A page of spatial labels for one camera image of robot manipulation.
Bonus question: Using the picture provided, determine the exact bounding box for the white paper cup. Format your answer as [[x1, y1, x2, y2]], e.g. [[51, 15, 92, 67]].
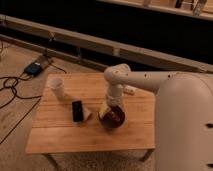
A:
[[48, 78, 65, 99]]

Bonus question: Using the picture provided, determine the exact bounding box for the black rectangular remote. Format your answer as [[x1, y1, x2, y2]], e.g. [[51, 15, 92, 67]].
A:
[[72, 101, 84, 122]]

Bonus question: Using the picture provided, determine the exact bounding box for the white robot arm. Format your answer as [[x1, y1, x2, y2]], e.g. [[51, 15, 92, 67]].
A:
[[104, 64, 213, 171]]

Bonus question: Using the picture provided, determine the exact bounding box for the white wedge object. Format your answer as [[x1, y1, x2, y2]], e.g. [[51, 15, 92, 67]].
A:
[[83, 107, 92, 120]]

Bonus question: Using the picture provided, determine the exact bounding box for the dark ceramic bowl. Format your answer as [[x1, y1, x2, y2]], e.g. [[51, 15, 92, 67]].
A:
[[98, 106, 125, 129]]

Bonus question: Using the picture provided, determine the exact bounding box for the white packet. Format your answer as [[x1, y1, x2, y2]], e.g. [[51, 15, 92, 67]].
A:
[[123, 85, 136, 95]]

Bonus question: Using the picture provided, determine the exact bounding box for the black floor cable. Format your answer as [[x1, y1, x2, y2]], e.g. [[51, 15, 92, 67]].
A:
[[0, 56, 68, 144]]

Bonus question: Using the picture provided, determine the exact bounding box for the wooden table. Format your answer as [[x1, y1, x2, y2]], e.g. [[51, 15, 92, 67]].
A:
[[25, 72, 157, 163]]

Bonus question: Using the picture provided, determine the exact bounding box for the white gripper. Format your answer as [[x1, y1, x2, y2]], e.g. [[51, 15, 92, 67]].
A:
[[99, 83, 127, 118]]

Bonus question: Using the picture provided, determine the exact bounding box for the black power adapter box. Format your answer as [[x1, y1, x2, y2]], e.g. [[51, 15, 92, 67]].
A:
[[24, 63, 42, 76]]

